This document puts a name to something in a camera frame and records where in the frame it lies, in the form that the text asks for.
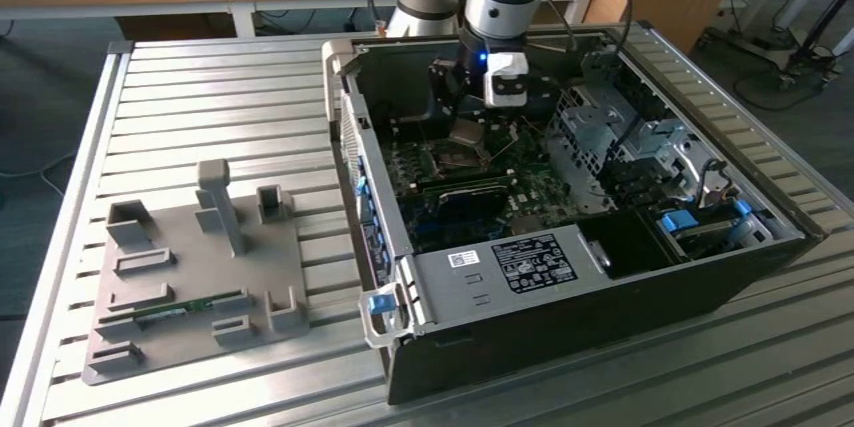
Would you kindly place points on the CPU socket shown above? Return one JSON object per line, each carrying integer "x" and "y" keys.
{"x": 454, "y": 159}

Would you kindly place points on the silver drive cage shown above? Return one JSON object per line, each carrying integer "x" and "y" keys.
{"x": 595, "y": 132}

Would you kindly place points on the green motherboard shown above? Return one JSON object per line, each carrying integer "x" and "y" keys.
{"x": 535, "y": 187}

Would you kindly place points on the black blue graphics card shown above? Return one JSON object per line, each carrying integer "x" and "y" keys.
{"x": 470, "y": 207}

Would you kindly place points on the blue disk carrier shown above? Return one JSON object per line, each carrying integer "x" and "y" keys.
{"x": 677, "y": 222}

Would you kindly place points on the wheeled equipment stand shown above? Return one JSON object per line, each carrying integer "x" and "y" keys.
{"x": 761, "y": 44}

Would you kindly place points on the silver power supply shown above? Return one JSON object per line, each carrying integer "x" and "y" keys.
{"x": 454, "y": 297}

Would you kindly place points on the brown under-desk cabinet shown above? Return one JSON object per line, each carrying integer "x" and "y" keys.
{"x": 174, "y": 27}

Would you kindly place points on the blue power supply latch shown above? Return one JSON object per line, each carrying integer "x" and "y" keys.
{"x": 380, "y": 305}

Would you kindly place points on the blue drive latch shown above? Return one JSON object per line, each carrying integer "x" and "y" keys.
{"x": 743, "y": 209}

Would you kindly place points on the black PC case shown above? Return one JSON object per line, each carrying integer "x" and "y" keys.
{"x": 568, "y": 337}

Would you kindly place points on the grey parts rack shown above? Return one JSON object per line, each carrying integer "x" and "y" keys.
{"x": 194, "y": 267}

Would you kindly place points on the black side camera box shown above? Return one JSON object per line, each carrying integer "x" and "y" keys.
{"x": 442, "y": 77}

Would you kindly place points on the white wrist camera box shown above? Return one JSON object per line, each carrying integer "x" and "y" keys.
{"x": 507, "y": 82}

